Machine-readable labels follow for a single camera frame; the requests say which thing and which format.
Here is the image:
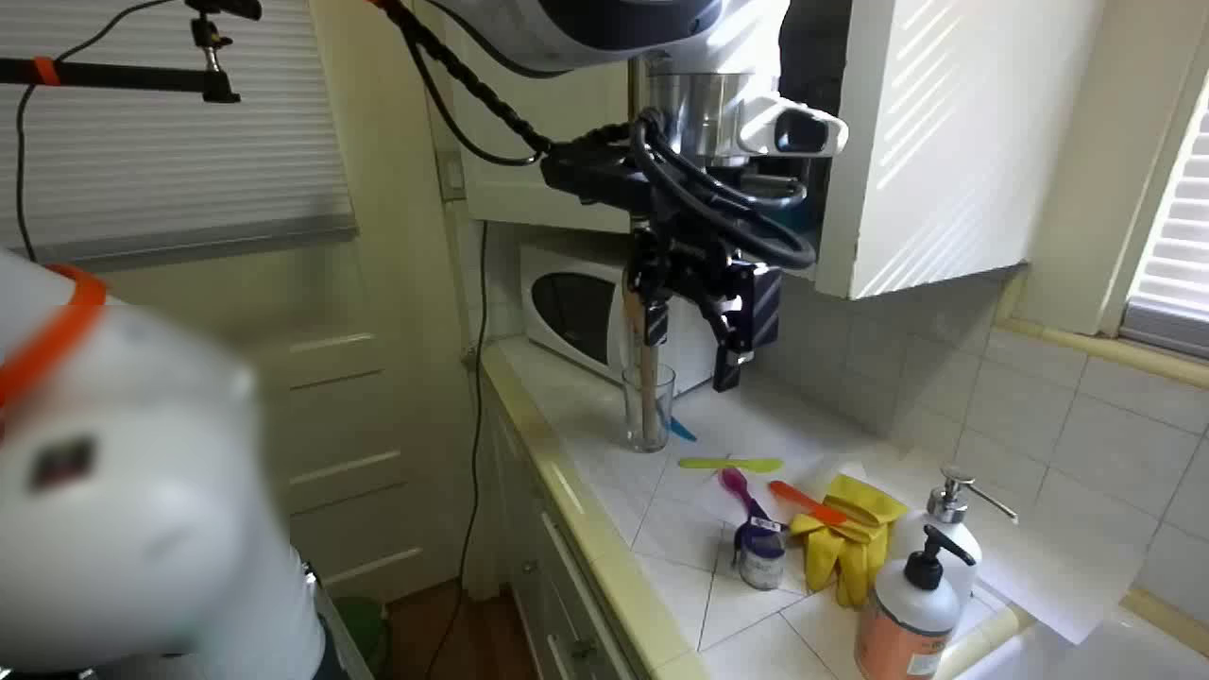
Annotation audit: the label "white microwave oven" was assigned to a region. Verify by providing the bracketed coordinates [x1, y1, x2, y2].
[516, 238, 755, 396]

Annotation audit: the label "open white cabinet door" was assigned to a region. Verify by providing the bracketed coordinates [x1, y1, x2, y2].
[847, 0, 1110, 301]

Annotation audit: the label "clear glass holding utensils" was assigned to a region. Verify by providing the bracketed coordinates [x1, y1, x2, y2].
[618, 362, 680, 456]

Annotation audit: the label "yellow rubber gloves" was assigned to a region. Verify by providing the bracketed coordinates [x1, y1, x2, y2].
[785, 473, 909, 612]

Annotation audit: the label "cream wall switch plate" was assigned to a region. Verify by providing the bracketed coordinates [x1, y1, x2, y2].
[432, 144, 472, 208]

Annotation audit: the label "soap dispenser with silver pump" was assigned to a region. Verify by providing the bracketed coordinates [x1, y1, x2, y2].
[921, 470, 1022, 576]

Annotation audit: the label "orange spatula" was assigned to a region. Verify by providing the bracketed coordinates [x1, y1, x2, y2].
[767, 478, 876, 543]

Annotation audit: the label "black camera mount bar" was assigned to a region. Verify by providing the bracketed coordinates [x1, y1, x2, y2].
[0, 0, 267, 110]

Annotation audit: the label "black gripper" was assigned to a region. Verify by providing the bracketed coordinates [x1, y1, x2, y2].
[624, 222, 789, 396]

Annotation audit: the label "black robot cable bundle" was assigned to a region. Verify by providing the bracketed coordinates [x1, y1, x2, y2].
[366, 0, 823, 276]

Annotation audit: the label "wooden spoon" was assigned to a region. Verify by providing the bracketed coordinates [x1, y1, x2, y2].
[628, 337, 666, 446]

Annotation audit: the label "closed white cabinet door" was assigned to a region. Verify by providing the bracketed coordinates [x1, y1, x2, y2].
[432, 54, 637, 238]

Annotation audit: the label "cream panelled room door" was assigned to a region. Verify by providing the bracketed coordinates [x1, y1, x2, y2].
[186, 0, 472, 612]

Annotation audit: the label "yellow green flat stick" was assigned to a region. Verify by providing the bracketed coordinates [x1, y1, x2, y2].
[676, 455, 789, 480]

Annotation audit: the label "thin black camera cable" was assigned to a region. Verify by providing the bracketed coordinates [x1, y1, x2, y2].
[8, 0, 170, 263]

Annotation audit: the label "soap bottle with black pump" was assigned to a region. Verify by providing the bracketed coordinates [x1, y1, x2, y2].
[853, 527, 982, 680]

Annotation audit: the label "wide white window blind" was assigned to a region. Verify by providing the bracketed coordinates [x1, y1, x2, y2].
[0, 0, 364, 274]

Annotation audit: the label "bright window over sink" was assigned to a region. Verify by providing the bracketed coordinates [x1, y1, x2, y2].
[1114, 70, 1209, 362]

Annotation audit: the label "black microwave power cord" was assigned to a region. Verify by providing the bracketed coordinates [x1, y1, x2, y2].
[419, 219, 498, 680]

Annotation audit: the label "dark green bin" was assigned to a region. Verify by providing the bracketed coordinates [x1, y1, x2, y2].
[330, 593, 395, 680]

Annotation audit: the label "small jar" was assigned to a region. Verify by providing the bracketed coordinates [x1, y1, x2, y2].
[730, 513, 792, 593]

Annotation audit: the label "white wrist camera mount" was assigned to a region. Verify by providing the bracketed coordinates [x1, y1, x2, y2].
[738, 93, 853, 161]

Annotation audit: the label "cream lower cabinets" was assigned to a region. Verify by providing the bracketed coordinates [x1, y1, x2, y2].
[472, 383, 637, 680]

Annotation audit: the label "pink spoon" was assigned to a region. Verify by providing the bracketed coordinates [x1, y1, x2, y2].
[716, 466, 779, 529]

